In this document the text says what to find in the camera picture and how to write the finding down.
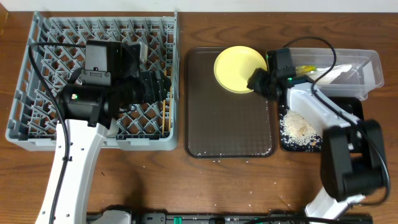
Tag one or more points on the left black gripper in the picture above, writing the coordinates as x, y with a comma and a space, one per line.
152, 91

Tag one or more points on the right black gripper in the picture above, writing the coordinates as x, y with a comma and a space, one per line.
253, 82

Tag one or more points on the long wooden chopstick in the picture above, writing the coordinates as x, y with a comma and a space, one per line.
163, 117

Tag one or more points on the yellow plate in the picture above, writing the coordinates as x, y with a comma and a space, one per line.
235, 65

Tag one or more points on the green orange snack wrapper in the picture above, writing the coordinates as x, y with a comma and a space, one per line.
304, 69

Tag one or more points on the white paper napkin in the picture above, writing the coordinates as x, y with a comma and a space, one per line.
329, 77

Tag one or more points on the short wooden chopstick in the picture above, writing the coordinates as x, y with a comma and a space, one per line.
170, 101

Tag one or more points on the white cup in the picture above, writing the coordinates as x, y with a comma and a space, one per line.
113, 129

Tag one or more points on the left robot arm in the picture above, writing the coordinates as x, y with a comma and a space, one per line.
87, 108

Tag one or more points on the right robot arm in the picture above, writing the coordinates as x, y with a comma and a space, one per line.
353, 163

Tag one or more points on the grey dishwasher rack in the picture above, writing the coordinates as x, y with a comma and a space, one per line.
32, 122

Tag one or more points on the spilled rice pile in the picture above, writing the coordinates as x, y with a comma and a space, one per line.
296, 131

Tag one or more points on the black rectangular tray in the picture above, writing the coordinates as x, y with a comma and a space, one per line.
350, 104

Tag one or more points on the dark brown serving tray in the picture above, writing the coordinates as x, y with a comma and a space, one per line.
220, 123

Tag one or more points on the clear plastic bin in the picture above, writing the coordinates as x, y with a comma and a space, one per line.
366, 73

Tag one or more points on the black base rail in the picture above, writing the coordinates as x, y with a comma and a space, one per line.
122, 214

